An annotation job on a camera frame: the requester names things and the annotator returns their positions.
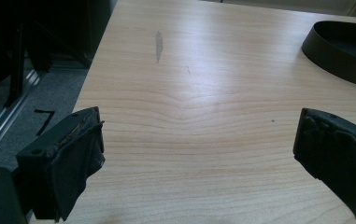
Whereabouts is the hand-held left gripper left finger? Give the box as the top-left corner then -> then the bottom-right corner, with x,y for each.
16,106 -> 107,223

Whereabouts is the black oval tray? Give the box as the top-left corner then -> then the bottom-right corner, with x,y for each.
301,21 -> 356,90

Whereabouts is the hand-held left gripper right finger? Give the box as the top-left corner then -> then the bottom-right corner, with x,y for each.
292,107 -> 356,224

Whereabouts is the black metal stand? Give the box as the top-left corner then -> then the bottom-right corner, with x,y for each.
3,18 -> 30,108

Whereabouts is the silver floor rail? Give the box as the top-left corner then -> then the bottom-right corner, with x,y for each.
0,69 -> 41,169

